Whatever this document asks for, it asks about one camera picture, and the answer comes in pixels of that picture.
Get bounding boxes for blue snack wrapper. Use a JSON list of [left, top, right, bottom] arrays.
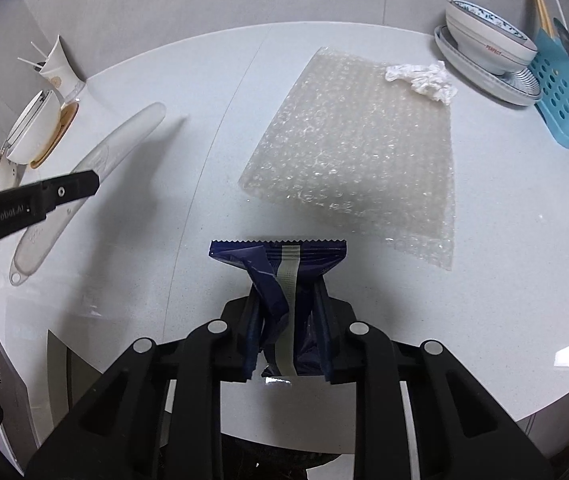
[[208, 240, 347, 379]]

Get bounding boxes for white lidded bowl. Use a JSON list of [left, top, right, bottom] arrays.
[[6, 90, 62, 165]]

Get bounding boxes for wooden coaster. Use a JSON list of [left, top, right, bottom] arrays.
[[30, 101, 79, 169]]

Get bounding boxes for clear plastic sleeve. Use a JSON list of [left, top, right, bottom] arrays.
[[8, 102, 168, 287]]

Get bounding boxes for clear bubble wrap sheet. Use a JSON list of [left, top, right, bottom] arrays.
[[239, 48, 455, 270]]

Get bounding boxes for white blue-patterned plate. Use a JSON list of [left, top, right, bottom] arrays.
[[434, 25, 543, 106]]

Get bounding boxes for blue plastic utensil holder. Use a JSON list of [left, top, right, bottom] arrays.
[[529, 28, 569, 150]]

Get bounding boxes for crumpled white tissue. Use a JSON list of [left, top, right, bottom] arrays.
[[385, 61, 458, 106]]

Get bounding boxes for white blue-rimmed bowl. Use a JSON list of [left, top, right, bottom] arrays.
[[445, 0, 537, 75]]

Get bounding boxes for wooden chopsticks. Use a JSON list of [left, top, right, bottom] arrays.
[[532, 0, 557, 38]]

